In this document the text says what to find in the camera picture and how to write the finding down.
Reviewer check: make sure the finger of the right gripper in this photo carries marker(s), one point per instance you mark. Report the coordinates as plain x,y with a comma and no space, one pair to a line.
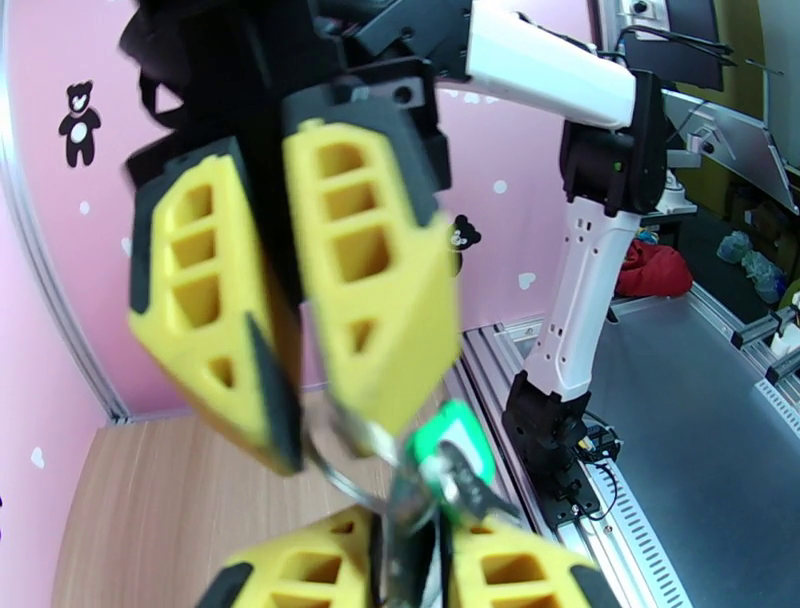
400,337
150,325

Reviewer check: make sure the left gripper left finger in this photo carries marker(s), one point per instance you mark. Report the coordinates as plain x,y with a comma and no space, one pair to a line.
300,562

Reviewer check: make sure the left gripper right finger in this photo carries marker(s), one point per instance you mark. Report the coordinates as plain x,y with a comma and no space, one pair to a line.
519,575

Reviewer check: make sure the green tagged key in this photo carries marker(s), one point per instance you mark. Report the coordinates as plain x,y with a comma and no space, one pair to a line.
431,440

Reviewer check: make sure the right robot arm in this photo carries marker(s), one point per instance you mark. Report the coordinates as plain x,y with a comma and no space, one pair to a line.
587,281

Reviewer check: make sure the grey steel platform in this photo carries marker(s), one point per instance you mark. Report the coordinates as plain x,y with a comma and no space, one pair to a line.
700,406

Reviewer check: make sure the red bag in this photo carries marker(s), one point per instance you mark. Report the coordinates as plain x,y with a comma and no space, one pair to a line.
656,269

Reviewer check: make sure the aluminium profile bars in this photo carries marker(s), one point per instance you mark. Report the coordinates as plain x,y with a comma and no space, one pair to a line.
750,334

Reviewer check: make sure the crumpled teal plastic bag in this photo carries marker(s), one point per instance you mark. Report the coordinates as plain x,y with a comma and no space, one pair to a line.
762,275
732,247

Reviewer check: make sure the black monitor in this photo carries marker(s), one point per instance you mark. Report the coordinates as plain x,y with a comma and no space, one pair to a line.
681,37

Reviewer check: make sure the aluminium corner post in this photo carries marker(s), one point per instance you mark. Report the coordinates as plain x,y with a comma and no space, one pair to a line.
62,312

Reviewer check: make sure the aluminium mounting rail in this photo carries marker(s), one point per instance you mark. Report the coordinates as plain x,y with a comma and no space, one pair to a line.
490,356

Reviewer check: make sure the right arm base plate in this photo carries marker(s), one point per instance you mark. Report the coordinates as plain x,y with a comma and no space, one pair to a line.
565,494

